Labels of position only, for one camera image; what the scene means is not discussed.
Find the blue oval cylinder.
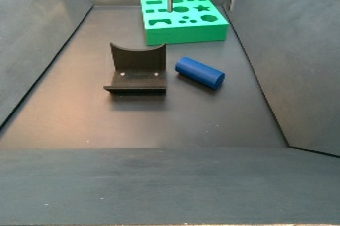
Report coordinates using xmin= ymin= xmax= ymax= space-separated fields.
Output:
xmin=175 ymin=57 xmax=225 ymax=90

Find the black curved fixture stand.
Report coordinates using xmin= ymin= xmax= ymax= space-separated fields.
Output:
xmin=105 ymin=44 xmax=169 ymax=93

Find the green foam shape-sorter block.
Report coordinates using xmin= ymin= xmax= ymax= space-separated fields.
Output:
xmin=142 ymin=0 xmax=229 ymax=46

